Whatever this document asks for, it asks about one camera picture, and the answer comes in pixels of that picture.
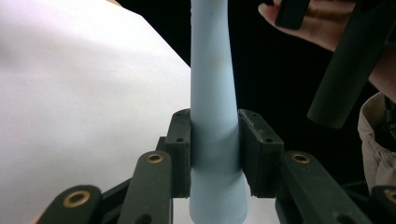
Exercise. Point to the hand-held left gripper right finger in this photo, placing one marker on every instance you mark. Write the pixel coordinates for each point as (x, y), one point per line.
(261, 155)

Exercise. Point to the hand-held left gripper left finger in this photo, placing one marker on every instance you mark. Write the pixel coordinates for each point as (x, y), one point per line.
(178, 152)

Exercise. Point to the white table cover sheet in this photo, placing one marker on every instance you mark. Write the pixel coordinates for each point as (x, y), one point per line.
(77, 93)

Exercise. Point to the light blue hairbrush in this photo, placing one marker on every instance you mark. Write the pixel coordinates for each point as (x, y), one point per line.
(211, 93)

